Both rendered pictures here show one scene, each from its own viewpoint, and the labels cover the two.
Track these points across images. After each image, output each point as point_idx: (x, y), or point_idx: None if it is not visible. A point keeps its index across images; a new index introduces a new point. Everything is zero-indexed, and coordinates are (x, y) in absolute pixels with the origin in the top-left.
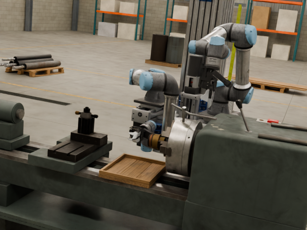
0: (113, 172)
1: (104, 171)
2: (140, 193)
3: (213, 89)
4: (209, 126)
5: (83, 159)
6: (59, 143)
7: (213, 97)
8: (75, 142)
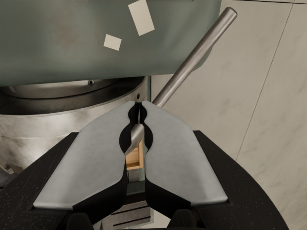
0: (139, 153)
1: (142, 161)
2: None
3: (217, 229)
4: (144, 50)
5: (130, 192)
6: (127, 227)
7: (97, 141)
8: (106, 225)
